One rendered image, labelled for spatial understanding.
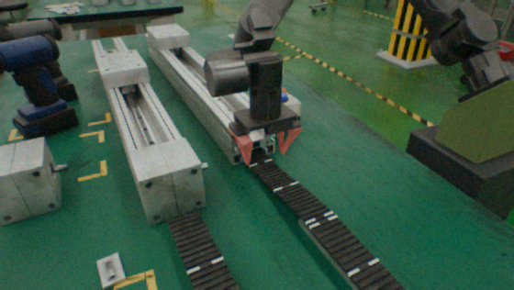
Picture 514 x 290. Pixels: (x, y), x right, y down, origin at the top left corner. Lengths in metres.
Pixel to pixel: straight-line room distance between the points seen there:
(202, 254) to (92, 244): 0.19
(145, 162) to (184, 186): 0.07
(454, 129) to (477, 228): 0.25
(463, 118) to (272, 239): 0.49
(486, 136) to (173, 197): 0.61
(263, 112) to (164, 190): 0.21
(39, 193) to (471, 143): 0.83
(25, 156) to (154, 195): 0.24
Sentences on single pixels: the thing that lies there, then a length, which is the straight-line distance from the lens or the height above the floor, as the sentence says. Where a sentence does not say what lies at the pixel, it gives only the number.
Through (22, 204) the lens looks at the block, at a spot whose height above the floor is 0.81.
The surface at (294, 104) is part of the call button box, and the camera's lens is 0.80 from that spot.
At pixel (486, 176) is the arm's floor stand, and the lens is 0.80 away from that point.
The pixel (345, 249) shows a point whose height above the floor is 0.81.
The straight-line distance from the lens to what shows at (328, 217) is 0.54.
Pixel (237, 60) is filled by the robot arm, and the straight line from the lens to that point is 0.53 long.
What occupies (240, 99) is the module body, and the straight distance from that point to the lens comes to 0.76.
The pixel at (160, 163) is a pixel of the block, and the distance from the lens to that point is 0.55.
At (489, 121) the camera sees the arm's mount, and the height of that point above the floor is 0.88.
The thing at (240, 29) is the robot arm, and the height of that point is 1.05.
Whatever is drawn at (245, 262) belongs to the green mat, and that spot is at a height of 0.78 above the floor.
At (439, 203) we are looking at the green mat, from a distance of 0.68.
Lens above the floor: 1.19
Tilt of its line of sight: 33 degrees down
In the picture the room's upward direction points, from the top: straight up
